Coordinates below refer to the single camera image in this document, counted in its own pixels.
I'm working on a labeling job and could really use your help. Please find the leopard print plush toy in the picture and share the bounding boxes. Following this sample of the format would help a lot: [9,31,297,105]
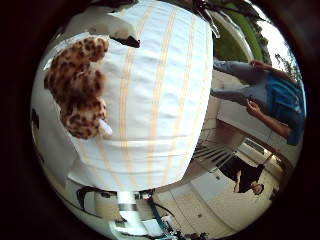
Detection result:
[43,35,110,140]

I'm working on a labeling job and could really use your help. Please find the white striped tablecloth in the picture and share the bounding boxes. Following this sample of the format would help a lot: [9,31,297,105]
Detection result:
[66,0,215,194]

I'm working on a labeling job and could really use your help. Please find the person in blue shirt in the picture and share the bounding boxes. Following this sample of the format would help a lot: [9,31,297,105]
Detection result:
[210,59,306,147]

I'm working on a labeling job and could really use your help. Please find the person in black shirt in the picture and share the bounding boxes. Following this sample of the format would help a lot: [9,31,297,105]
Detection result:
[218,154,268,196]

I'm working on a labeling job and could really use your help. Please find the teal strap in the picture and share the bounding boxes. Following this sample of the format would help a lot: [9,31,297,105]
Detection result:
[148,198,178,238]

